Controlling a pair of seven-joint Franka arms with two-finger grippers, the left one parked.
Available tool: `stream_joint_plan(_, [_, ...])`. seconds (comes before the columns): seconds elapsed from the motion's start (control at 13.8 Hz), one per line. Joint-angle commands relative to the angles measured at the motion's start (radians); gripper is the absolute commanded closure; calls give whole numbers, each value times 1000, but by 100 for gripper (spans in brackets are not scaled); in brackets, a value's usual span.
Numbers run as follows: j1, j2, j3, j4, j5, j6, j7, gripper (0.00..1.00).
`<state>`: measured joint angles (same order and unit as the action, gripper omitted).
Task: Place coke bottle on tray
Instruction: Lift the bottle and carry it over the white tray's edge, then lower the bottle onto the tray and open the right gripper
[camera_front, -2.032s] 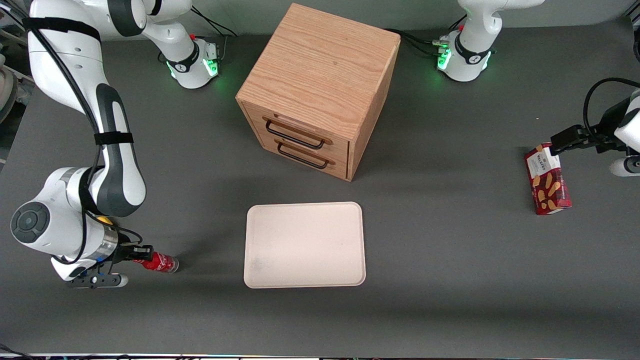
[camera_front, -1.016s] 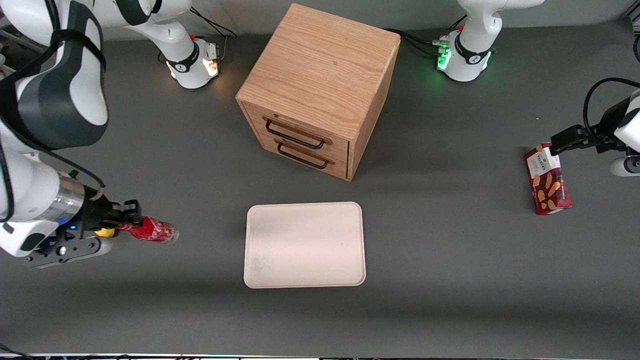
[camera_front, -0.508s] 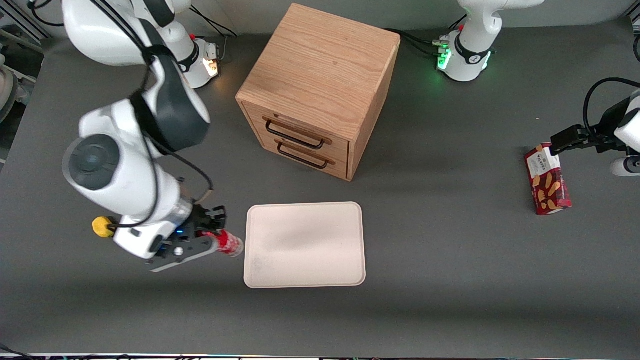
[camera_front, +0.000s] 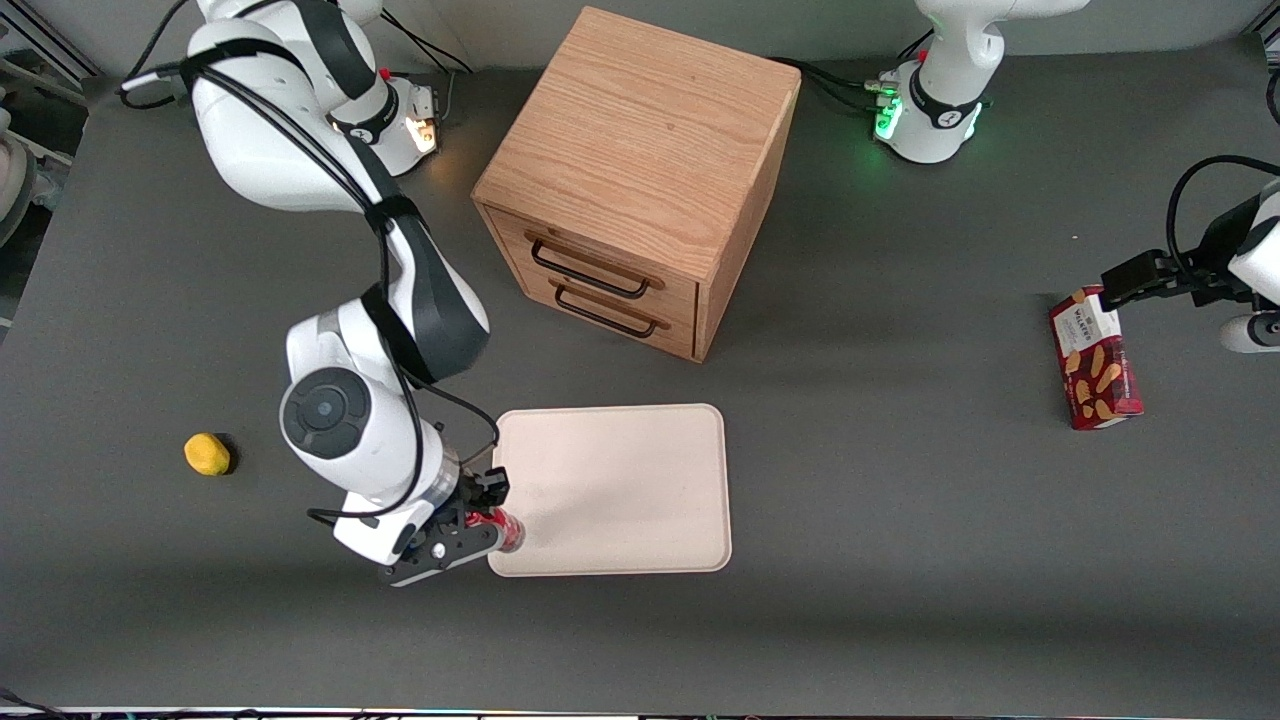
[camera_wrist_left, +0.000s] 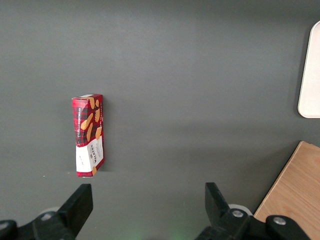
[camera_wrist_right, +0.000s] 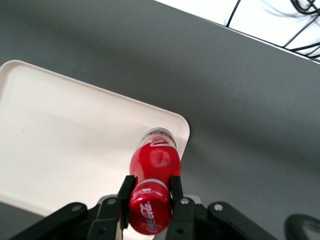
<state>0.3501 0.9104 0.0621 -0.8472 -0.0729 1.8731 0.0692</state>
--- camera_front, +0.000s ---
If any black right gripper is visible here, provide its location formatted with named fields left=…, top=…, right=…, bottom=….
left=378, top=465, right=512, bottom=588

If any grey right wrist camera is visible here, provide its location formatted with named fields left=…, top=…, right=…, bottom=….
left=332, top=492, right=443, bottom=568

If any wooden drawer with short handle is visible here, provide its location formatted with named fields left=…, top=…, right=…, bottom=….
left=515, top=268, right=699, bottom=359

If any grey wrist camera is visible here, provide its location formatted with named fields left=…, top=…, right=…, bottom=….
left=1218, top=311, right=1280, bottom=354
left=332, top=492, right=443, bottom=568

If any wooden drawer with long handle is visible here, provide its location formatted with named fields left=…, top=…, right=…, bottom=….
left=492, top=205, right=703, bottom=331

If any aluminium frame rail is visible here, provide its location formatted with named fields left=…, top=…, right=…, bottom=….
left=0, top=0, right=103, bottom=83

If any black base cable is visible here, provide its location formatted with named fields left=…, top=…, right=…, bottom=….
left=380, top=8, right=475, bottom=76
left=768, top=55, right=901, bottom=113

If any black right base cable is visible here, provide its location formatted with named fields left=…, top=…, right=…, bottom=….
left=380, top=8, right=475, bottom=76

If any wooden drawer cabinet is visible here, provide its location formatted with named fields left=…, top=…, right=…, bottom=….
left=470, top=5, right=803, bottom=364

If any cream plastic tray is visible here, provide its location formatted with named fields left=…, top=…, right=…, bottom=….
left=487, top=403, right=733, bottom=578

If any red coke bottle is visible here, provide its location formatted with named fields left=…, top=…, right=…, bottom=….
left=464, top=507, right=527, bottom=554

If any black left base cable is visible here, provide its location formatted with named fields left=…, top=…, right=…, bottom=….
left=768, top=55, right=901, bottom=113

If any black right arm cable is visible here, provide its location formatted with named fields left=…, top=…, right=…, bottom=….
left=118, top=0, right=501, bottom=526

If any red cookie box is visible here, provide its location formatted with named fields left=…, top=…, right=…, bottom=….
left=1048, top=285, right=1145, bottom=431

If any yellow lemon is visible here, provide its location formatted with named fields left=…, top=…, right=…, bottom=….
left=183, top=432, right=233, bottom=477

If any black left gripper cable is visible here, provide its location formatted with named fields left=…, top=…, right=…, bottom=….
left=1164, top=154, right=1280, bottom=283

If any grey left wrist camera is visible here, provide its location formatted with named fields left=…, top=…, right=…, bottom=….
left=1218, top=311, right=1280, bottom=354

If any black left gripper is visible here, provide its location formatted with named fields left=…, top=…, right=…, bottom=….
left=1100, top=195, right=1263, bottom=307

